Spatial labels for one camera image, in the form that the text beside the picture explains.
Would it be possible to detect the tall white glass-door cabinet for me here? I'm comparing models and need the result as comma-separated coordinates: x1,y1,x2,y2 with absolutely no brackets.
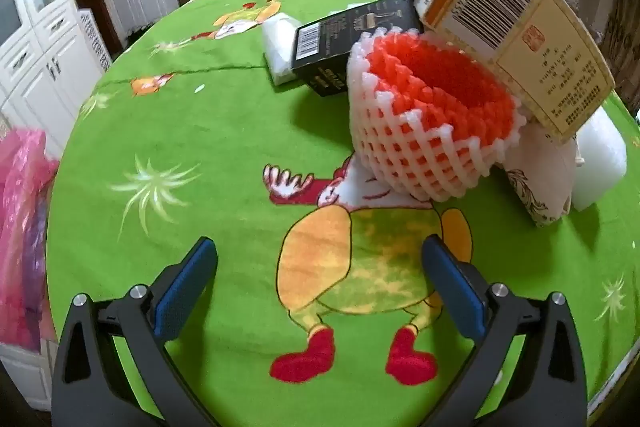
0,0,113,148

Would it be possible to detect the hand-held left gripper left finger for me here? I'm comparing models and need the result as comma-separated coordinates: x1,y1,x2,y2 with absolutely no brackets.
51,237,221,427

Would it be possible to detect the orange white carton box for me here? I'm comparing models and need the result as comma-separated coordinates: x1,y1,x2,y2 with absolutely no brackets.
415,0,617,142

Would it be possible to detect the red white foam fruit net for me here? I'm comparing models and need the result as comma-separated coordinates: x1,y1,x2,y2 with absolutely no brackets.
346,29,526,202

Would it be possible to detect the green printed tablecloth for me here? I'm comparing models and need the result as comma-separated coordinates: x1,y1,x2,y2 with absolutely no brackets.
46,0,640,427

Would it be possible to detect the black carton box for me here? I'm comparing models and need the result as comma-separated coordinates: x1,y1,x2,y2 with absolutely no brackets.
291,0,426,98

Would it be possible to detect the thick white foam sheet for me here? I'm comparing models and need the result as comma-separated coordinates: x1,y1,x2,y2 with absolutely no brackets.
570,107,628,212

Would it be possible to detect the pink lined trash bin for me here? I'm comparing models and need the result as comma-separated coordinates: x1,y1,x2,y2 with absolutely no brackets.
0,127,61,353

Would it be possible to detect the white lattice radiator cover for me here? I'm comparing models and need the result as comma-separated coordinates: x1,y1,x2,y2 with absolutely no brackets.
77,7,113,72

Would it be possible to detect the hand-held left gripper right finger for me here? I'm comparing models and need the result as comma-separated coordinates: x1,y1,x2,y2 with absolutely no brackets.
421,234,588,427

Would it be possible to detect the white foam wrap sheet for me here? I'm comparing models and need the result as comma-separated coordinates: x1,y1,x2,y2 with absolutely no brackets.
261,14,301,85

